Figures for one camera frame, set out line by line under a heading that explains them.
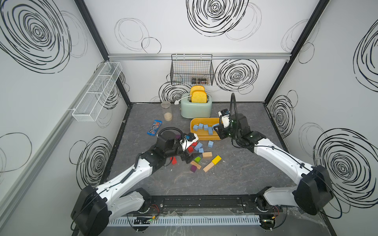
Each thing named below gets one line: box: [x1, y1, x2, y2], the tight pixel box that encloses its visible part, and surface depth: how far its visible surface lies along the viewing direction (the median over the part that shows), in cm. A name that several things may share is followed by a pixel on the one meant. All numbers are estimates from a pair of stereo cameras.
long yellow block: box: [211, 154, 222, 166], surface depth 91 cm
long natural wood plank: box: [202, 161, 215, 173], surface depth 88 cm
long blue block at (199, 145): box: [193, 142, 203, 151], surface depth 98 cm
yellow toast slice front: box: [191, 89, 208, 104], surface depth 100 cm
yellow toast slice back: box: [189, 85, 208, 98], surface depth 101 cm
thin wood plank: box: [189, 160, 202, 170], surface depth 88 cm
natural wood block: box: [202, 151, 213, 159], surface depth 91 cm
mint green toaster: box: [179, 93, 213, 119], surface depth 104 cm
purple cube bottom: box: [190, 164, 197, 174], surface depth 86 cm
